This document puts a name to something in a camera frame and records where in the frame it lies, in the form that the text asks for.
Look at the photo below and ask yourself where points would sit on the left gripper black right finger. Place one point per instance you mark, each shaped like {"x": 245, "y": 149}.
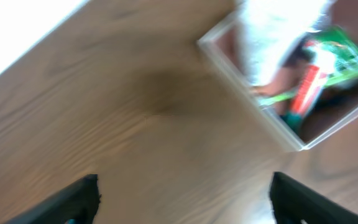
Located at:
{"x": 294, "y": 203}

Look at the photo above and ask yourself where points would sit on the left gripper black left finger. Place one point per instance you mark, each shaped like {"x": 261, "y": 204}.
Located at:
{"x": 77, "y": 203}

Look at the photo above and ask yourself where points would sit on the teal toothpaste tube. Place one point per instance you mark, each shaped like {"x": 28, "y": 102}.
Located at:
{"x": 320, "y": 64}

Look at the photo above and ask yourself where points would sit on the green Dettol soap box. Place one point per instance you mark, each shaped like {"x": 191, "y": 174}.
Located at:
{"x": 332, "y": 47}

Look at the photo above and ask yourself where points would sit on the green and white toothbrush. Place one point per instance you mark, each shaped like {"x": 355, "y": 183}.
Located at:
{"x": 341, "y": 79}

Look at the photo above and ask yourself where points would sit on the white tube with gold cap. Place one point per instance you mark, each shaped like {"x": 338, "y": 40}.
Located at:
{"x": 268, "y": 31}

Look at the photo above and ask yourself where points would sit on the white box with pink interior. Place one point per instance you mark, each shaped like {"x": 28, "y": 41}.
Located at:
{"x": 295, "y": 63}

